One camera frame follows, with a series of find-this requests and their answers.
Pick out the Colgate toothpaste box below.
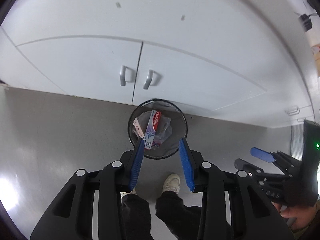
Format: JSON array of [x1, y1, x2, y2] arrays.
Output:
[[144, 109, 161, 150]]

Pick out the brown paper wrapper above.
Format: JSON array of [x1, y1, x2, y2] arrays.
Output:
[[133, 118, 145, 139]]

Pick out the black mesh trash bin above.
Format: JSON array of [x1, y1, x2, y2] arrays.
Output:
[[127, 99, 188, 160]]

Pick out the person's right hand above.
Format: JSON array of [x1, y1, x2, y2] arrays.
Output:
[[272, 202, 319, 230]]

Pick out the black trouser legs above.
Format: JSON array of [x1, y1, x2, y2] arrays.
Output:
[[121, 191, 202, 239]]

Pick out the white left shoe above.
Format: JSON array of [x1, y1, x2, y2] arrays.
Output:
[[121, 188, 137, 198]]

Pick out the white shoe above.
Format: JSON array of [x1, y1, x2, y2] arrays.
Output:
[[162, 174, 181, 194], [121, 188, 137, 198]]

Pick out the white right shoe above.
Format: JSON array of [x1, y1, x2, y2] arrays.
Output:
[[162, 174, 181, 194]]

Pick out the white base cabinets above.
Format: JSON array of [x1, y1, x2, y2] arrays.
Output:
[[1, 0, 319, 128]]

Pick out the black plug charger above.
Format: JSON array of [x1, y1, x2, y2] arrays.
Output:
[[299, 14, 312, 32]]

